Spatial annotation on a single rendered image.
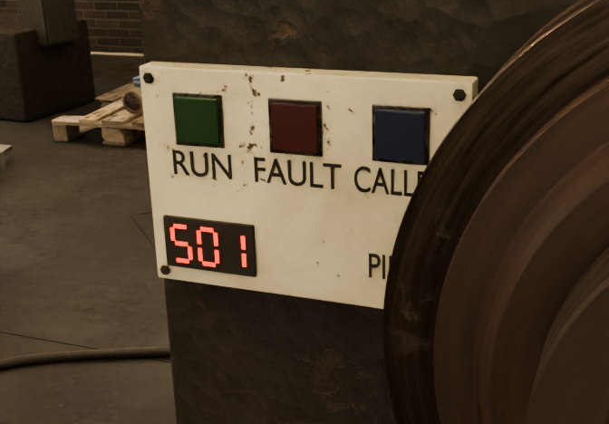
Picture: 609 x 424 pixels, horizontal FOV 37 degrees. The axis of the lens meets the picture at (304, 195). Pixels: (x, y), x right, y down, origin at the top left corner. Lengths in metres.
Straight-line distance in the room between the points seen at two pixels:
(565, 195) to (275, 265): 0.31
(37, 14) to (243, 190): 5.12
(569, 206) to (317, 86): 0.26
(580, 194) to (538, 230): 0.03
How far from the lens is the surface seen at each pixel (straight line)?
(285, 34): 0.68
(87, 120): 5.18
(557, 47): 0.47
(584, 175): 0.46
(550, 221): 0.46
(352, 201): 0.67
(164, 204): 0.74
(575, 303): 0.43
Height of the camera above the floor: 1.37
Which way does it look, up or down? 19 degrees down
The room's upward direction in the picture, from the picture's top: 2 degrees counter-clockwise
